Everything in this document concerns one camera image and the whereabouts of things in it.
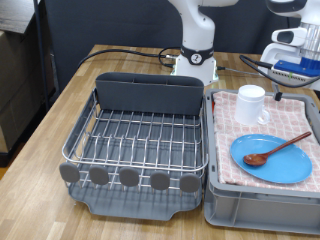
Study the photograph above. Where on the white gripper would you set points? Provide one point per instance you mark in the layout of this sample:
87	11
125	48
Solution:
268	56

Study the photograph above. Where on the brown wooden spoon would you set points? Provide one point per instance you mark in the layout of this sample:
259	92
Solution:
255	159

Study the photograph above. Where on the blue plastic plate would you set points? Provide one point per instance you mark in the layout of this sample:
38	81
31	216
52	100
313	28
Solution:
286	166

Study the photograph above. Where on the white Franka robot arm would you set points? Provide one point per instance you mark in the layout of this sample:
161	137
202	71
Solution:
196	30

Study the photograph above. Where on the pink checkered dish towel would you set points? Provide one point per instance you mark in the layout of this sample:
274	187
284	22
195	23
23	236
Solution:
226	160

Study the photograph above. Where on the dish drying rack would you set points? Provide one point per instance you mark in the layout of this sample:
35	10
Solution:
133	206

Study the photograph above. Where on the white plastic mug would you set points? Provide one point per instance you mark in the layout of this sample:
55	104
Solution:
248	106

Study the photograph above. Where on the grey plastic crate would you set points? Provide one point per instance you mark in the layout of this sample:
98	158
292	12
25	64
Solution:
266	213

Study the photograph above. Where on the dark grey cutlery holder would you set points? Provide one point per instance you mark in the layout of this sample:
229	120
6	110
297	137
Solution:
150	96

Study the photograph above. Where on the wooden shelf board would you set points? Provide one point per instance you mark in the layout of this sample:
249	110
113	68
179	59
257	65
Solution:
13	15

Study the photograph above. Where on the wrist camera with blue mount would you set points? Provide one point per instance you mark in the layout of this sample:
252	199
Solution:
296	66

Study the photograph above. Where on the black metal shelf post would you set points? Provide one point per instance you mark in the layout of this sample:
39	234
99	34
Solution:
41	50

